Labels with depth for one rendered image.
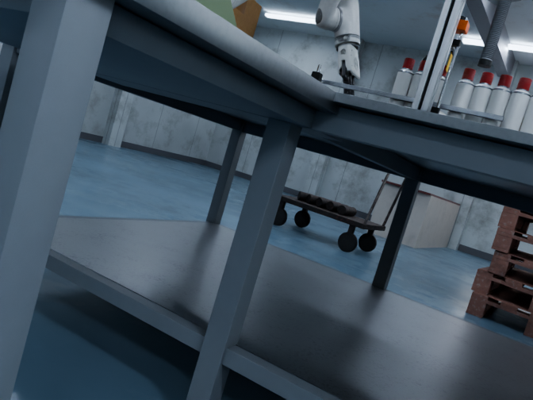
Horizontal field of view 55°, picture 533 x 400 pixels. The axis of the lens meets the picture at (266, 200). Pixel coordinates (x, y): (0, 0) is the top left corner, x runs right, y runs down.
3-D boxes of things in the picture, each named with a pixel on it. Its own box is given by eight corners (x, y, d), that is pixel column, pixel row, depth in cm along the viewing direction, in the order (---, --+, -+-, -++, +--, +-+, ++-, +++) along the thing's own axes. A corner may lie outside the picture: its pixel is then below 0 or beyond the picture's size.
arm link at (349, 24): (342, 32, 167) (365, 36, 171) (340, -8, 168) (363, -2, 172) (327, 40, 175) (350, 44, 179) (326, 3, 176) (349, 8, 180)
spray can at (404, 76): (401, 125, 164) (421, 62, 162) (392, 121, 160) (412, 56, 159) (389, 122, 168) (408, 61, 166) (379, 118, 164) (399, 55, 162)
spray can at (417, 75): (414, 128, 163) (434, 65, 162) (415, 126, 158) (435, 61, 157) (397, 124, 165) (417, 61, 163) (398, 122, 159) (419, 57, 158)
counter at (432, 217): (446, 247, 911) (460, 204, 904) (412, 248, 716) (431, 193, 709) (407, 234, 948) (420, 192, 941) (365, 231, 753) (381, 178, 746)
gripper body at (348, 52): (353, 37, 167) (354, 71, 166) (362, 48, 176) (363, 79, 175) (331, 42, 170) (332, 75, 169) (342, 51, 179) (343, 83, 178)
